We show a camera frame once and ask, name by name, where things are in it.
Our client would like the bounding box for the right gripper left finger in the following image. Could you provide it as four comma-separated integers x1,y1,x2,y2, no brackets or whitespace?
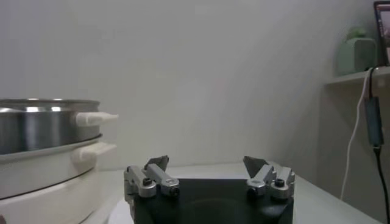
123,155,181,201

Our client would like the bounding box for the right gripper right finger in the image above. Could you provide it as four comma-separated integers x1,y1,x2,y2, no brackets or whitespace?
243,155,296,200

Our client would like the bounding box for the stainless steel steamer basket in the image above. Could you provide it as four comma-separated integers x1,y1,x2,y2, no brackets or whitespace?
0,98,119,155

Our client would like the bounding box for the white round plate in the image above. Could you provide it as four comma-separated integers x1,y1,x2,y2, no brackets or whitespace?
106,197,305,224

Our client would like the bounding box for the white electric cooker base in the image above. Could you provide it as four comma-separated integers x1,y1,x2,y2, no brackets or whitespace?
0,135,118,224

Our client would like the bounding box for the white side shelf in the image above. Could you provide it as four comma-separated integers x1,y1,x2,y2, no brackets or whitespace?
325,66,390,86

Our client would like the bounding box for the pale green box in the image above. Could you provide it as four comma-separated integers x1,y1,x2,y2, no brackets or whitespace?
335,26,378,77

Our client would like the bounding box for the dark computer monitor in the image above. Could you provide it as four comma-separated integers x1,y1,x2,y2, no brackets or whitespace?
373,0,390,67

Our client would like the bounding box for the thin white cable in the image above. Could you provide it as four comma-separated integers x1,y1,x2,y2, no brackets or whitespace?
339,68,374,201

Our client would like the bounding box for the black cable with adapter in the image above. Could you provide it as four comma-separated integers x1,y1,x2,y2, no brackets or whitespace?
364,66,390,224

